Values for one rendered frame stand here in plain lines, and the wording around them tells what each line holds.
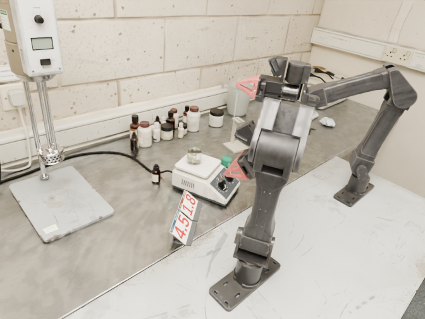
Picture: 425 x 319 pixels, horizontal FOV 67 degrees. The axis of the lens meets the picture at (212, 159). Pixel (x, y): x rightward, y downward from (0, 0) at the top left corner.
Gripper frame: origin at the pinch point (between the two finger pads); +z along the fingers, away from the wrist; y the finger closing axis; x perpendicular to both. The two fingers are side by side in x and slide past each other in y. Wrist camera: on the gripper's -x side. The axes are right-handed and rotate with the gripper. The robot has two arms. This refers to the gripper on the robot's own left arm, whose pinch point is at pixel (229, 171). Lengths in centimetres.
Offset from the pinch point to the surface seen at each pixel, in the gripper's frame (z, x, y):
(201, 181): 10.7, -0.5, 0.8
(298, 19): -7, -31, -134
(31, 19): 3, -54, 28
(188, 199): 14.1, 1.6, 6.5
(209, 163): 10.2, -2.9, -6.8
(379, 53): -37, 10, -136
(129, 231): 22.0, -2.0, 25.1
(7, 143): 56, -43, 20
